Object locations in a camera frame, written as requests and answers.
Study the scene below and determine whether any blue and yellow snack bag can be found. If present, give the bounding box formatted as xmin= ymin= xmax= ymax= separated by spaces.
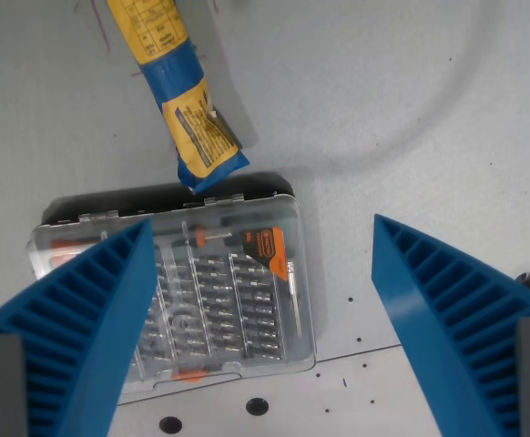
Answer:
xmin=106 ymin=0 xmax=251 ymax=195

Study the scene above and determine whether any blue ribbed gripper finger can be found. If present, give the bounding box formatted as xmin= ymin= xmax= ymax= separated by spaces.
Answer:
xmin=0 ymin=218 xmax=159 ymax=437
xmin=371 ymin=214 xmax=530 ymax=437

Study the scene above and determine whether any clear screwdriver bit set case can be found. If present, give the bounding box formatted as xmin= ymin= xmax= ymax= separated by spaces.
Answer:
xmin=26 ymin=171 xmax=318 ymax=406

